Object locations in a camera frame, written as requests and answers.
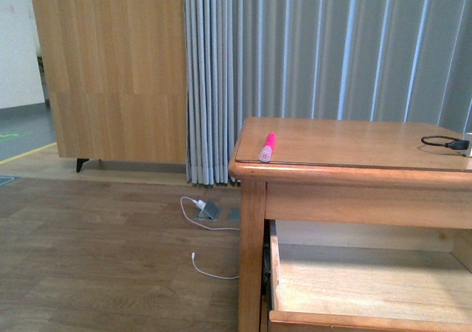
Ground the pink marker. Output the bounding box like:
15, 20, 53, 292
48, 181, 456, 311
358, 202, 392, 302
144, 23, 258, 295
259, 133, 277, 162

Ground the wooden drawer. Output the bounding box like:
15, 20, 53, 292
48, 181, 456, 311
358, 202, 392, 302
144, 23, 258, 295
266, 220, 471, 331

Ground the open floor socket box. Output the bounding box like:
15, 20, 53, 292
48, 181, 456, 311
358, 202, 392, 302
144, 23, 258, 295
195, 200, 221, 221

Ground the light wood cabinet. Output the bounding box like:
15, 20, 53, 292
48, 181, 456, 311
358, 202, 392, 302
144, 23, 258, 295
32, 0, 187, 165

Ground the wooden nightstand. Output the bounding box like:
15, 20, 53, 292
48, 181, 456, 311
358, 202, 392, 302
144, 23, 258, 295
229, 117, 471, 331

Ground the grey blue curtain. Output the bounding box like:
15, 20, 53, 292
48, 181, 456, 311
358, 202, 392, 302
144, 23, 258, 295
184, 0, 471, 185

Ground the white charger block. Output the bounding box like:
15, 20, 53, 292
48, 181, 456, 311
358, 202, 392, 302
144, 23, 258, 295
461, 133, 472, 157

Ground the white wall plug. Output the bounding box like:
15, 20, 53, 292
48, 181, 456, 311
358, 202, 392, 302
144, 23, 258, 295
193, 200, 206, 210

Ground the white charging cable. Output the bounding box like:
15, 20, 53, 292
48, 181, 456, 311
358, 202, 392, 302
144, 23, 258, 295
180, 196, 241, 280

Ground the black cable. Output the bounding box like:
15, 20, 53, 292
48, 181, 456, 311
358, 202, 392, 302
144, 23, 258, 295
420, 135, 471, 153

